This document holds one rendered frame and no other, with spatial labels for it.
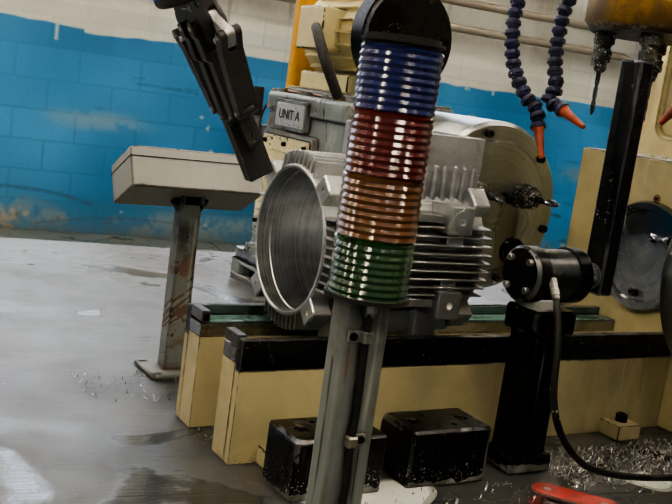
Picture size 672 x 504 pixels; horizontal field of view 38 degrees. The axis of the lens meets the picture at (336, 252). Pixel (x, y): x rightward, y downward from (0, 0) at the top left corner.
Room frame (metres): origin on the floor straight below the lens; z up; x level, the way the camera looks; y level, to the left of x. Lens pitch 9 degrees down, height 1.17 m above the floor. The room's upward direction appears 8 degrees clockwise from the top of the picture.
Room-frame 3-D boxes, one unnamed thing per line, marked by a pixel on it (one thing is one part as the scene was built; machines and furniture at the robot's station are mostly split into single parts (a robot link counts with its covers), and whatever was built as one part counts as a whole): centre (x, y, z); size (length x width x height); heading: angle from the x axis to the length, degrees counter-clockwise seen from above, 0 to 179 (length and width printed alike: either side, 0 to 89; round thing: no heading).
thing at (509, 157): (1.53, -0.14, 1.04); 0.37 x 0.25 x 0.25; 32
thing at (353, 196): (0.69, -0.03, 1.10); 0.06 x 0.06 x 0.04
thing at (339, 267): (0.69, -0.03, 1.05); 0.06 x 0.06 x 0.04
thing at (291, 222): (1.05, -0.03, 1.01); 0.20 x 0.19 x 0.19; 120
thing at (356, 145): (0.69, -0.03, 1.14); 0.06 x 0.06 x 0.04
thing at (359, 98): (0.69, -0.03, 1.19); 0.06 x 0.06 x 0.04
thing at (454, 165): (1.07, -0.07, 1.11); 0.12 x 0.11 x 0.07; 120
